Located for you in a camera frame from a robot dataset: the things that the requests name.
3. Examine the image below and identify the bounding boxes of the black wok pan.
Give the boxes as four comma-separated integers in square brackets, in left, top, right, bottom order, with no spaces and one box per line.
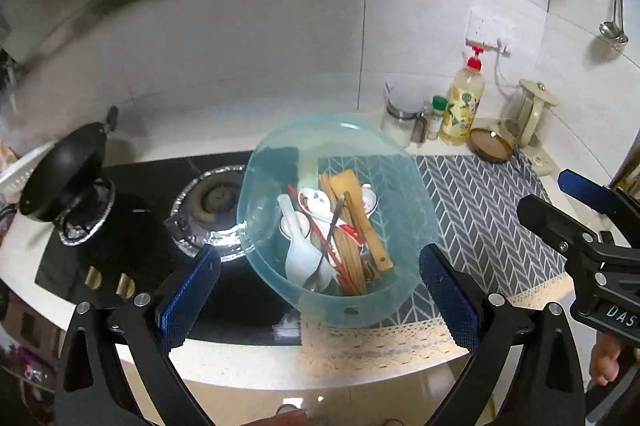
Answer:
[18,105,119,222]

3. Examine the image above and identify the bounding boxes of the gas stove top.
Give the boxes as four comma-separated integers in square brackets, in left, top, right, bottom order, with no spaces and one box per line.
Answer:
[35,151,302,347]

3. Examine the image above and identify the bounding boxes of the white spoon red handle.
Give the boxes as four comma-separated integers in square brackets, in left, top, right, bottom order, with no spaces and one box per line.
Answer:
[314,217,363,247]

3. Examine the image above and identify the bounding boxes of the hanging metal ladle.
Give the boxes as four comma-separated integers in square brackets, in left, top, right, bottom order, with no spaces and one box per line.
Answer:
[599,0,629,50]

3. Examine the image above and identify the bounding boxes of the wooden chopstick pair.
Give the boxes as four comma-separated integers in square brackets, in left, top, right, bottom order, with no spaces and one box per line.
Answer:
[319,173,367,295]

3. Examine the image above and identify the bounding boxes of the glass jar white powder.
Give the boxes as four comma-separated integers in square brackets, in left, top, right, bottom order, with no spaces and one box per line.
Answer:
[381,81,423,147]

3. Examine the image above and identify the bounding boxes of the metal fork wooden handle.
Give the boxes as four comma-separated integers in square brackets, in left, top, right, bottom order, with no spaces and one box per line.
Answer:
[344,192,380,283]

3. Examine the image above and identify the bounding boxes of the red chopstick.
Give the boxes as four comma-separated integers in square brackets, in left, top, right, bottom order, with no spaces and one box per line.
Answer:
[288,184,346,276]

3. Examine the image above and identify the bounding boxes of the green lid spice bottle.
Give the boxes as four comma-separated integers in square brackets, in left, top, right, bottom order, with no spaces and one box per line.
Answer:
[426,95,448,140]

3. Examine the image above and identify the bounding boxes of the white plastic rice paddle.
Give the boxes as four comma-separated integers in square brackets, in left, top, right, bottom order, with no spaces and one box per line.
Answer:
[278,194,333,293]

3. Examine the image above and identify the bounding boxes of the white spoon red flowers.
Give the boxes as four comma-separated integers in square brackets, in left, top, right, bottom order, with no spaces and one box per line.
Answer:
[278,209,314,242]

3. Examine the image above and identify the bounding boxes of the white spoon yellow pattern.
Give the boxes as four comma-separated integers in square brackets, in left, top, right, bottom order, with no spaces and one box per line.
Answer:
[297,187,333,223]

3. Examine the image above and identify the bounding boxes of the brown ceramic bowl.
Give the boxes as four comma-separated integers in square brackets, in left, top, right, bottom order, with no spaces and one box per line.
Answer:
[468,128,514,164]

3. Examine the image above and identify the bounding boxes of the blue transparent plastic basin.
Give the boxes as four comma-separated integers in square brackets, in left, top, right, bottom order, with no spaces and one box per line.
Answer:
[236,115,438,328]

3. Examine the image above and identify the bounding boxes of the green electric kettle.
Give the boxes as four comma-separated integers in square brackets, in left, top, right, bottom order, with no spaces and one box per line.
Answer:
[499,79,559,177]

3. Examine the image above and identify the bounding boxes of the white spoon floral small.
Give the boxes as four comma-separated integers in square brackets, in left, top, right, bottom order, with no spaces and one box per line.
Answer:
[361,183,378,217]

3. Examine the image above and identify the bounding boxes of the wooden spatula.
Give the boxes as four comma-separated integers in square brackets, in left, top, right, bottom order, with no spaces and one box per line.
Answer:
[329,169,394,272]

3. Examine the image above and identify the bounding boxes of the glass spice jar brown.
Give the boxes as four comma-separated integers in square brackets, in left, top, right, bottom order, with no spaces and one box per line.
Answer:
[411,100,432,144]

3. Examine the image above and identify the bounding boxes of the person right hand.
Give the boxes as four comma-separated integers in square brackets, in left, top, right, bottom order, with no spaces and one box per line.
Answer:
[589,332,626,386]

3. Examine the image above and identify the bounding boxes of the grey chevron table mat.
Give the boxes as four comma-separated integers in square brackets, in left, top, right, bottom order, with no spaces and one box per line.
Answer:
[297,154,573,383]

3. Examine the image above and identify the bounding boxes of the yellow dish soap bottle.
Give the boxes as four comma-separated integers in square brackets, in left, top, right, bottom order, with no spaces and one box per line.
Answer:
[439,44,486,145]

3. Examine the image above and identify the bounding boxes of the white wall socket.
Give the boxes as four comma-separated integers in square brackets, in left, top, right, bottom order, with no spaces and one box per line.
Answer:
[465,8,513,54]

